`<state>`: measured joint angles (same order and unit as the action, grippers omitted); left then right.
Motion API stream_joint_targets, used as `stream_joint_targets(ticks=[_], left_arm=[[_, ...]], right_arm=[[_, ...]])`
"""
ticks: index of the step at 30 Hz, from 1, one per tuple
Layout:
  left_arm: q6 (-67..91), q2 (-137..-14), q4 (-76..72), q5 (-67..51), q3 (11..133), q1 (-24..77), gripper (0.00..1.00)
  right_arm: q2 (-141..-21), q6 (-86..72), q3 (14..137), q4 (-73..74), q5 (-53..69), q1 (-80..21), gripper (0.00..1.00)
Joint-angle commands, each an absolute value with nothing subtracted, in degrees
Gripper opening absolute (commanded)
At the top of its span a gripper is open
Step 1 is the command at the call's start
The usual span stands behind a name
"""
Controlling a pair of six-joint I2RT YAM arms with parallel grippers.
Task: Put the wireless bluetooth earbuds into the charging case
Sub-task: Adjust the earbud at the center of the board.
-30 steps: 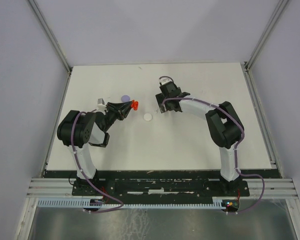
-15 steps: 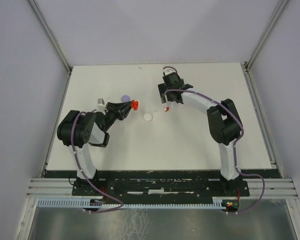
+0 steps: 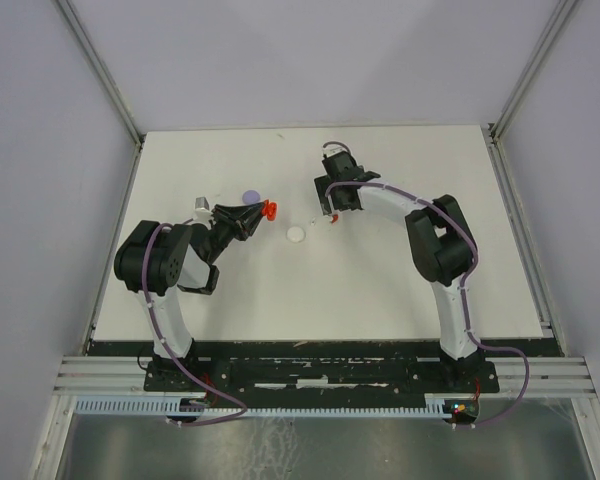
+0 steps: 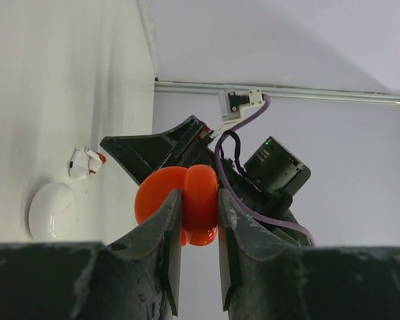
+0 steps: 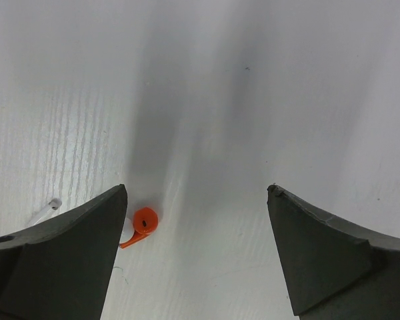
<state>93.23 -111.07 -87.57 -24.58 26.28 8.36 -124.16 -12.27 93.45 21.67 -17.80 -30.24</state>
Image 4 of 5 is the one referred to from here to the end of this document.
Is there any white round charging case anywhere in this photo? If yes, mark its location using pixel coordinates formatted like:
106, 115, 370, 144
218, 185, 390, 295
28, 182, 77, 242

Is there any orange round charging case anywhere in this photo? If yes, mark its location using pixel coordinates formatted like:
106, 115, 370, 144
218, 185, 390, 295
134, 165, 218, 247

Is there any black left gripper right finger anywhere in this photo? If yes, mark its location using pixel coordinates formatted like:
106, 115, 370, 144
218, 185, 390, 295
218, 189, 400, 319

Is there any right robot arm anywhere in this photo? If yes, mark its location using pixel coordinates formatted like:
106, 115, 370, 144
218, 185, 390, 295
100, 116, 400, 319

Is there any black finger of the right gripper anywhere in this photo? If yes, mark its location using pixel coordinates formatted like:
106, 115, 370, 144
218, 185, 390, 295
100, 134, 173, 185

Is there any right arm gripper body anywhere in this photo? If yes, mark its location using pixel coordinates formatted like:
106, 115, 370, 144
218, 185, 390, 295
159, 115, 213, 168

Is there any orange earbud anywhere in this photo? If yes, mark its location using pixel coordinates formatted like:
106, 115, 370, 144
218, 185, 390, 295
88, 152, 107, 175

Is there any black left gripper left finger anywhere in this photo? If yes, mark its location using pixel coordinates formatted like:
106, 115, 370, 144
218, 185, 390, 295
0, 190, 182, 319

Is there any aluminium frame rail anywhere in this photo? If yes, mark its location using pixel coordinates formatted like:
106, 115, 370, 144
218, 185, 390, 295
155, 81, 400, 106

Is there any white earbud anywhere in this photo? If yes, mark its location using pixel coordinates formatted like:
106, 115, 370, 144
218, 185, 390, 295
84, 148, 103, 173
69, 149, 89, 180

